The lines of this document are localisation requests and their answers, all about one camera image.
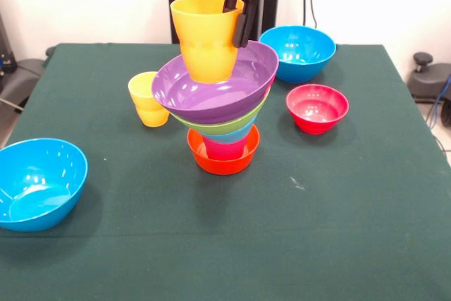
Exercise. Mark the grey stand base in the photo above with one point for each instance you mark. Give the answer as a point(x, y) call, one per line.
point(24, 68)

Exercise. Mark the small blue bowl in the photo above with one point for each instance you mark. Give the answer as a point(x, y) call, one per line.
point(234, 137)

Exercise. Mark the dark green tablecloth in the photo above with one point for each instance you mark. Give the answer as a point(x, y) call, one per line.
point(246, 209)

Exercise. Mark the large purple bowl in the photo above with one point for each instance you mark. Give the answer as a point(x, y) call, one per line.
point(246, 79)

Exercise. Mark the crimson cup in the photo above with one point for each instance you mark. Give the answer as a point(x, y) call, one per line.
point(225, 151)

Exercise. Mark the yellow cup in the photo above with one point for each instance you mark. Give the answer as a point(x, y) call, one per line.
point(144, 103)

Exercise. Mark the orange cup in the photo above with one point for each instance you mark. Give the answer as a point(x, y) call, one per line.
point(206, 47)

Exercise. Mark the large green bowl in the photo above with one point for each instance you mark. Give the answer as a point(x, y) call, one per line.
point(239, 121)

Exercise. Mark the black equipment box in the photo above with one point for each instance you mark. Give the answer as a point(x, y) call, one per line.
point(5, 54)

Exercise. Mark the black stand base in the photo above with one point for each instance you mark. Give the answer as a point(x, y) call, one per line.
point(433, 80)

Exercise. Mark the crimson small bowl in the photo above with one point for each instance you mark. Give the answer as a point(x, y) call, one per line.
point(317, 110)

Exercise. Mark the orange bowl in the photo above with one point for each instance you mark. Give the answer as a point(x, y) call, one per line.
point(222, 167)

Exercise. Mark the large blue bowl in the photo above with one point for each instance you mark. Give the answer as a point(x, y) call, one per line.
point(38, 188)
point(299, 50)

